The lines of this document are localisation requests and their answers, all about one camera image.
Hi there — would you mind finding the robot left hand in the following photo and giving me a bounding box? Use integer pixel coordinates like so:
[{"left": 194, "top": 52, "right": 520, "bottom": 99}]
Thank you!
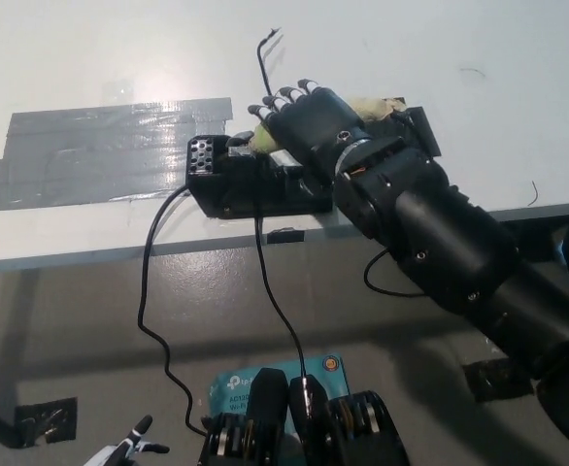
[{"left": 84, "top": 415, "right": 169, "bottom": 466}]

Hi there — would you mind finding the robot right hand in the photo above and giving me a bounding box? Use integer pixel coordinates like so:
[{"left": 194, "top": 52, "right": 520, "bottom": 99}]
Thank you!
[{"left": 246, "top": 77, "right": 368, "bottom": 190}]

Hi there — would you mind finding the tape-wrapped soldering iron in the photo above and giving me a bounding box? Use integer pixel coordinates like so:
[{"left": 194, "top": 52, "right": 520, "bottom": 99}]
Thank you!
[{"left": 249, "top": 95, "right": 408, "bottom": 152}]

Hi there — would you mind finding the black soldering station base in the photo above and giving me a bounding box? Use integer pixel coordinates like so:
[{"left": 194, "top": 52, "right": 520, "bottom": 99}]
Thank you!
[{"left": 186, "top": 129, "right": 337, "bottom": 222}]

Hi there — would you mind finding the black robot torso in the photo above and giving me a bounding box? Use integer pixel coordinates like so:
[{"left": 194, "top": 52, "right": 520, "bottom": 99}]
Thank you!
[{"left": 199, "top": 367, "right": 410, "bottom": 466}]

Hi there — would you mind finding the black floor tape patch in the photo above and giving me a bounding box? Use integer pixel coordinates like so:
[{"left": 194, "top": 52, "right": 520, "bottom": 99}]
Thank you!
[
  {"left": 461, "top": 358, "right": 533, "bottom": 404},
  {"left": 15, "top": 397, "right": 79, "bottom": 448}
]

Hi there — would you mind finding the black iron holder pad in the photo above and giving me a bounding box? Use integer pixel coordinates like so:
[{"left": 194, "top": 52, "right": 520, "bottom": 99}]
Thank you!
[{"left": 371, "top": 96, "right": 442, "bottom": 159}]

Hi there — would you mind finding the small black tape strip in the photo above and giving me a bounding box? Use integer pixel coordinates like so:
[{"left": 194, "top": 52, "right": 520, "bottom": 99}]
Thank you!
[{"left": 266, "top": 227, "right": 305, "bottom": 246}]

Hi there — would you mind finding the teal router box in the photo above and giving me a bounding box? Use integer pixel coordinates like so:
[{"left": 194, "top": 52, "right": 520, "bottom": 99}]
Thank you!
[{"left": 208, "top": 355, "right": 352, "bottom": 433}]

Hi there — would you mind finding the thin black frayed cable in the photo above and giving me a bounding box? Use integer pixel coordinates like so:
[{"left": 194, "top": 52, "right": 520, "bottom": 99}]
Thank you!
[{"left": 254, "top": 28, "right": 313, "bottom": 389}]

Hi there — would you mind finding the black power cable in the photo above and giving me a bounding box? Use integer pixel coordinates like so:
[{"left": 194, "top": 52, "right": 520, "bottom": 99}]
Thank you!
[{"left": 137, "top": 188, "right": 211, "bottom": 436}]

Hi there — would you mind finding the grey duct tape patch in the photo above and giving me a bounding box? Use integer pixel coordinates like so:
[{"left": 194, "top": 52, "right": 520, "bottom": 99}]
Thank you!
[{"left": 0, "top": 98, "right": 235, "bottom": 214}]

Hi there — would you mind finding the black under-table bracket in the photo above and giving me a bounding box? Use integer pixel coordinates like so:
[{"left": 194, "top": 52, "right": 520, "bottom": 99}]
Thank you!
[{"left": 502, "top": 220, "right": 569, "bottom": 263}]

